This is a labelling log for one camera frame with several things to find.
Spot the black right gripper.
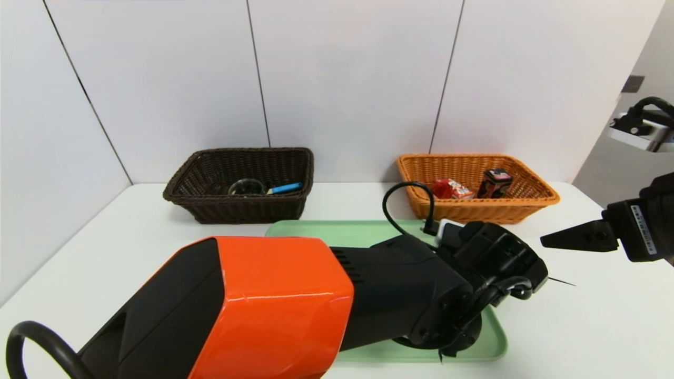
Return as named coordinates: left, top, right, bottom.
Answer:
left=540, top=172, right=674, bottom=266

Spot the black gum box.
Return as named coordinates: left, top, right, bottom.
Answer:
left=477, top=168, right=514, bottom=200

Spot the red milk carton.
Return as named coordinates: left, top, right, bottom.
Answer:
left=432, top=178, right=474, bottom=200

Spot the yellow spoon with blue handle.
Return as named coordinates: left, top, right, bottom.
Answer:
left=265, top=182, right=304, bottom=196

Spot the glass cup with black holder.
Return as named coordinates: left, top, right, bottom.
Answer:
left=228, top=178, right=267, bottom=197

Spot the orange wicker basket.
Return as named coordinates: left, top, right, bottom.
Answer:
left=397, top=153, right=562, bottom=225

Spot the dark brown wicker basket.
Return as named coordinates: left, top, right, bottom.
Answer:
left=163, top=147, right=315, bottom=224

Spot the green plastic tray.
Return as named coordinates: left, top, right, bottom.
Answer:
left=265, top=220, right=509, bottom=364

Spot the left arm cable with white label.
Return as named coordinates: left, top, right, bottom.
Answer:
left=457, top=276, right=533, bottom=338

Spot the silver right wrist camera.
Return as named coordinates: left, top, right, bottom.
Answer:
left=606, top=111, right=674, bottom=153

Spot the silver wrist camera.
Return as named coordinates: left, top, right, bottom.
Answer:
left=436, top=218, right=467, bottom=238
left=606, top=111, right=674, bottom=153

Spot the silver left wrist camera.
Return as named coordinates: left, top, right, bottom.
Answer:
left=436, top=218, right=467, bottom=238

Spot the black right camera cable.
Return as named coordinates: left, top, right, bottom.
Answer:
left=611, top=96, right=674, bottom=136

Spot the black camera cable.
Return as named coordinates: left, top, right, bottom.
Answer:
left=382, top=181, right=441, bottom=236
left=611, top=96, right=674, bottom=136

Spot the black left camera cable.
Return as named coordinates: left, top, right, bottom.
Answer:
left=382, top=181, right=441, bottom=236

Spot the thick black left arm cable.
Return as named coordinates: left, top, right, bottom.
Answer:
left=5, top=321, right=96, bottom=379

